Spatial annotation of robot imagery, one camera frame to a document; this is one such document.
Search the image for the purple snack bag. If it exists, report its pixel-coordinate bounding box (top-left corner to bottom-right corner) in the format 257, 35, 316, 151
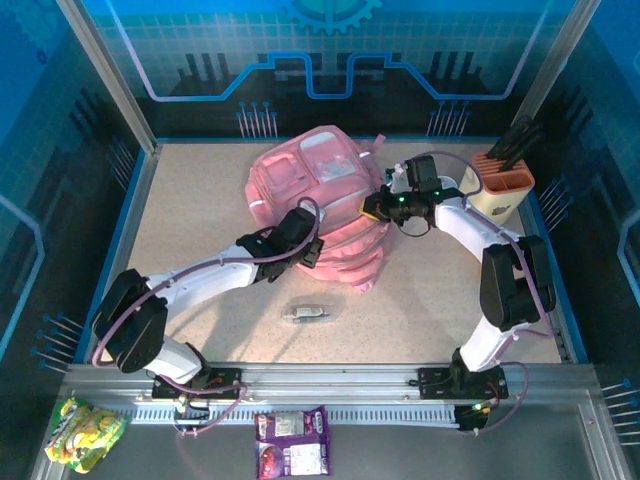
253, 404, 333, 477

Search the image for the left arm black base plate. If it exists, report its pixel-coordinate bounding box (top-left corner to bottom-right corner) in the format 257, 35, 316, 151
151, 367, 244, 401

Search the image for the aluminium rail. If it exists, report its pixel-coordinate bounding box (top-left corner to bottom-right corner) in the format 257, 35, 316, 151
63, 363, 599, 401

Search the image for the slotted grey cable duct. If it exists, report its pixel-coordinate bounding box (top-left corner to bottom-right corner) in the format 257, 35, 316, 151
107, 403, 461, 426

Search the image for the black junction box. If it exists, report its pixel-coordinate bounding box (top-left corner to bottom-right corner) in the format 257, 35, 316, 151
455, 402, 494, 434

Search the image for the pink student backpack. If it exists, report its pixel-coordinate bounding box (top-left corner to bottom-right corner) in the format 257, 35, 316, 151
244, 124, 394, 296

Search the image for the clear plastic bag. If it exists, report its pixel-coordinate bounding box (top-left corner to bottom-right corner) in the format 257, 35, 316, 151
278, 289, 346, 327

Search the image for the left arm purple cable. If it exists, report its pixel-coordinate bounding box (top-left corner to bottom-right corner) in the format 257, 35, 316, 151
93, 196, 321, 441

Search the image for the green yellow snack bag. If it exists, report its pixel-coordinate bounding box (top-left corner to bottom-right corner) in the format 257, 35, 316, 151
43, 397, 131, 475

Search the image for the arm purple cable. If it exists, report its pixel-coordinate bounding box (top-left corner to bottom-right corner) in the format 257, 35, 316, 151
93, 196, 321, 441
427, 149, 556, 436

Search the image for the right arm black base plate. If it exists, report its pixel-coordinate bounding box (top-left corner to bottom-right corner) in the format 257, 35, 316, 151
417, 366, 510, 400

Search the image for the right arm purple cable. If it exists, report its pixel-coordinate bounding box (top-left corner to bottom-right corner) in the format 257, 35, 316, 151
427, 149, 556, 436

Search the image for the black utensil handle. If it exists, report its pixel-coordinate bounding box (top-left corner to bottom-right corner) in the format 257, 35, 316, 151
485, 115, 532, 159
502, 122, 545, 172

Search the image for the beige holder with orange top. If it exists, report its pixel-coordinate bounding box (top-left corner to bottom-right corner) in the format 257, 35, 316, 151
458, 152, 535, 224

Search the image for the aluminium frame post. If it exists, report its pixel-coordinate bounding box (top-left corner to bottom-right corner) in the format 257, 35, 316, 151
509, 0, 594, 136
54, 0, 160, 154

